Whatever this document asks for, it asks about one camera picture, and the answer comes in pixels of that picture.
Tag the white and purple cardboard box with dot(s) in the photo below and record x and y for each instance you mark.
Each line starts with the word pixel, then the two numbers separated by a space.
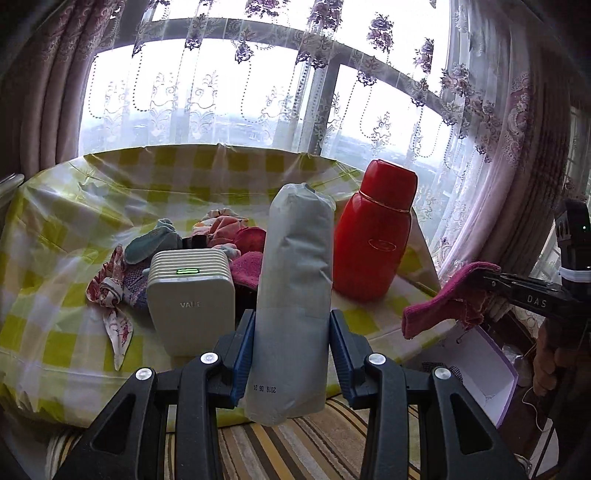
pixel 478 369

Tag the grey roll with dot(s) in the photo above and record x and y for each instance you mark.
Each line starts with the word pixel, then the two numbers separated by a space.
pixel 291 300

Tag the white ribbed plastic device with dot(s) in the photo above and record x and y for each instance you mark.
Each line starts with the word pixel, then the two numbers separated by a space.
pixel 189 318

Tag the white floral scrunchie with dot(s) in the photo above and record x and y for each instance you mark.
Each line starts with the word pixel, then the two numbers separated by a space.
pixel 203 224

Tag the magenta sock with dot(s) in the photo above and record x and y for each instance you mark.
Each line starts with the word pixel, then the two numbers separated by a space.
pixel 443 295

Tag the pink patterned drape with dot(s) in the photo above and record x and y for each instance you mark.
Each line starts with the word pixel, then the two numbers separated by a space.
pixel 46 92
pixel 521 138

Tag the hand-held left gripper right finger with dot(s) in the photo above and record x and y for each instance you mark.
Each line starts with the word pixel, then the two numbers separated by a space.
pixel 340 350

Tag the floral fabric bow scrunchie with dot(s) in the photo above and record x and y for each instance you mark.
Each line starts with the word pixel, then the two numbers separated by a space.
pixel 108 295

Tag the sheer embroidered lace curtain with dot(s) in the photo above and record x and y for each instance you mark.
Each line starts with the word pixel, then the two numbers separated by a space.
pixel 231 92

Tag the purple patterned cloth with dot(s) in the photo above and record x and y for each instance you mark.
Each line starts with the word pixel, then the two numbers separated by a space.
pixel 136 288

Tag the pink scrunchie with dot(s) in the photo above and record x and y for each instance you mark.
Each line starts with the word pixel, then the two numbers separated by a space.
pixel 224 228

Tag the magenta towel cloth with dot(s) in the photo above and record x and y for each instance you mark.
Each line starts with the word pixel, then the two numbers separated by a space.
pixel 247 270

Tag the striped sofa cushion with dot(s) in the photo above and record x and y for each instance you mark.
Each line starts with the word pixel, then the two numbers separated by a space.
pixel 286 454

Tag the red thermos flask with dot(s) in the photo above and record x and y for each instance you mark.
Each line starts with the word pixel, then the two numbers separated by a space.
pixel 369 240

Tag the yellow checked plastic tablecloth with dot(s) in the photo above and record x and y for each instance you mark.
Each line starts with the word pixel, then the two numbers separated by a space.
pixel 69 207

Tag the black velvet scrunchie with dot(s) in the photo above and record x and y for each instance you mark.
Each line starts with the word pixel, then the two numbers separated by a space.
pixel 194 242

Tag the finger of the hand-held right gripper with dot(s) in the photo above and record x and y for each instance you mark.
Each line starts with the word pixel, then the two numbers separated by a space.
pixel 535 302
pixel 521 281

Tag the person's right hand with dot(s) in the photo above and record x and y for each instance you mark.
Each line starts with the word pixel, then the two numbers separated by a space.
pixel 551 367

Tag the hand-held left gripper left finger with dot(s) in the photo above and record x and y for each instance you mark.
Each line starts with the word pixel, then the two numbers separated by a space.
pixel 244 350

